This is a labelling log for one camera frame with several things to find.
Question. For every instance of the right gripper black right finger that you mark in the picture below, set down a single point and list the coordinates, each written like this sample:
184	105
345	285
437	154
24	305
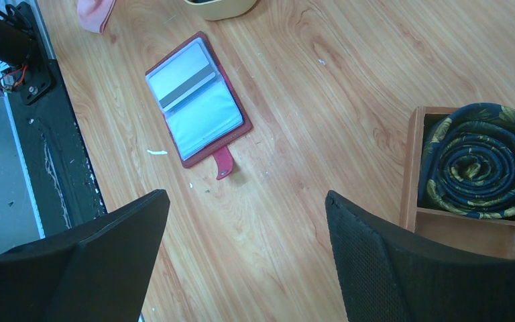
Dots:
387	273

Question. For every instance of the wooden compartment organizer tray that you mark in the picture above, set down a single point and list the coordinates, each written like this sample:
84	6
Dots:
491	237

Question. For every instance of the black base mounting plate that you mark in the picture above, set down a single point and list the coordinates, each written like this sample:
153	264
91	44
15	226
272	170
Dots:
58	172

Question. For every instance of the black tape roll left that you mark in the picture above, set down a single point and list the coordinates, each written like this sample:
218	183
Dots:
468	162

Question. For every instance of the oval wooden tray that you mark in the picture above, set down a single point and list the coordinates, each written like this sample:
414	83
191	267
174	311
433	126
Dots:
216	10

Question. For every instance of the red leather card holder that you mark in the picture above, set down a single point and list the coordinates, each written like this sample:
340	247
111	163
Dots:
207	121

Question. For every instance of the pink cloth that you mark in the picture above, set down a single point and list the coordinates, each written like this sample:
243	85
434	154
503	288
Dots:
94	14

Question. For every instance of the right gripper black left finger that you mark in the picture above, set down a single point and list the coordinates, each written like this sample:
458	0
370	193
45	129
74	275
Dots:
97	271

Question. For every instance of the white magnetic stripe card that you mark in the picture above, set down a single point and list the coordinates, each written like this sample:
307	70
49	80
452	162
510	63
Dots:
182	74

